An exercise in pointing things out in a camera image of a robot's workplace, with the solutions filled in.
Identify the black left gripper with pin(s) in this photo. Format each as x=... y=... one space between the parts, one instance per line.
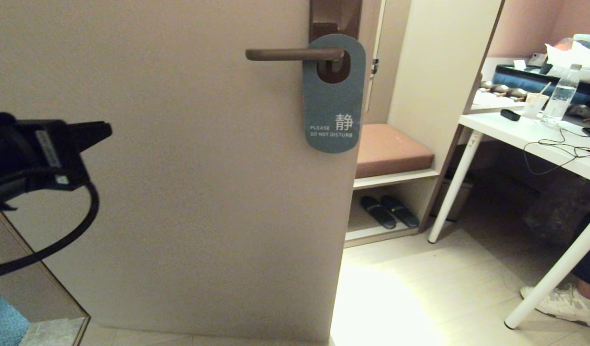
x=25 y=154

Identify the white door hanger sign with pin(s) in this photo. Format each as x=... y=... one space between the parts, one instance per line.
x=333 y=105

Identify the white room door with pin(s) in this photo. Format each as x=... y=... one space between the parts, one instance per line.
x=203 y=216

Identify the brown door lock plate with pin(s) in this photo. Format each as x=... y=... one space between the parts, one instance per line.
x=335 y=17

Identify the black slipper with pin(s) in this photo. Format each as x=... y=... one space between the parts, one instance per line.
x=377 y=213
x=400 y=211

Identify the brown bench cushion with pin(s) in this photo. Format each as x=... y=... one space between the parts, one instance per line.
x=391 y=151

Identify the cream bench shelf cabinet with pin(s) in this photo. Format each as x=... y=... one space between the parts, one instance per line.
x=439 y=72

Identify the grey waste bin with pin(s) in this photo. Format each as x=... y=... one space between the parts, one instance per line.
x=460 y=197

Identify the small black case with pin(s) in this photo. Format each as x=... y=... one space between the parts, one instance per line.
x=509 y=115

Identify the white table with round legs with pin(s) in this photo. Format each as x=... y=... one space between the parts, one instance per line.
x=516 y=132

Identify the dark blue suitcase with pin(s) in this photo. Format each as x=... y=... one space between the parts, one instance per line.
x=520 y=80

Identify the small white box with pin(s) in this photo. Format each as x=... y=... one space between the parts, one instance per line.
x=519 y=65

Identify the white paper cup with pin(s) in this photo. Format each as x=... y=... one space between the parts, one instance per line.
x=534 y=106

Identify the thin wooden stir stick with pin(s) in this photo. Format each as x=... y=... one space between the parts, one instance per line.
x=545 y=89

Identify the clear plastic water bottle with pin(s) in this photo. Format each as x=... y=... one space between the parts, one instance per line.
x=560 y=98

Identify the grey mottled bag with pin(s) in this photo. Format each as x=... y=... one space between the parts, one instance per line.
x=557 y=214

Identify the white plastic bag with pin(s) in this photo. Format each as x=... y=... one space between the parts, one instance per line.
x=576 y=60

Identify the dark brown rounded object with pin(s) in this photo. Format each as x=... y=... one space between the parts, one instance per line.
x=583 y=114

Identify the white sneaker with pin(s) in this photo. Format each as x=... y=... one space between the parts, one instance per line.
x=561 y=303

